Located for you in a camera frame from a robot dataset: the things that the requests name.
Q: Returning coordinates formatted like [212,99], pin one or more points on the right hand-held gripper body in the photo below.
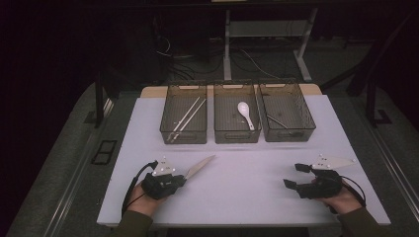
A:
[321,187]

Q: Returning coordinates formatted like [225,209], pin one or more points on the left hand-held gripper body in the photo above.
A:
[159,184]

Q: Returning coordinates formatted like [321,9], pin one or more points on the smoky transparent plastic bin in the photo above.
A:
[290,108]
[184,135]
[230,118]

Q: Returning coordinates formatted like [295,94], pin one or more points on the white chopstick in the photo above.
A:
[186,114]
[192,115]

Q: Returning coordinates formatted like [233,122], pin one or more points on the white ceramic soup spoon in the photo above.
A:
[244,109]

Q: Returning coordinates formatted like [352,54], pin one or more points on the person's left hand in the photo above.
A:
[141,204]

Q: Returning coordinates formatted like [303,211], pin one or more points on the person's right hand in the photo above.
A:
[346,200]

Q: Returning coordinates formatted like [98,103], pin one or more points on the dark metal stand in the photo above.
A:
[371,98]
[99,98]

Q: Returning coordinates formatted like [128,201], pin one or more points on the white metal desk frame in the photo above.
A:
[227,49]

